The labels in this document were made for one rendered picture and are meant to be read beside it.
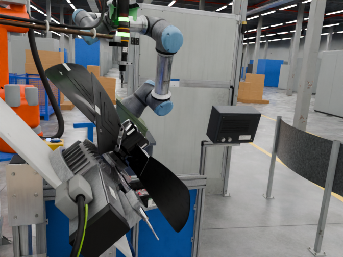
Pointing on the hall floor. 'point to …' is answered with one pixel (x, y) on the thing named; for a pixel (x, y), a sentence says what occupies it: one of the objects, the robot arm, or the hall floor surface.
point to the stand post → (21, 236)
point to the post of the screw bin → (135, 237)
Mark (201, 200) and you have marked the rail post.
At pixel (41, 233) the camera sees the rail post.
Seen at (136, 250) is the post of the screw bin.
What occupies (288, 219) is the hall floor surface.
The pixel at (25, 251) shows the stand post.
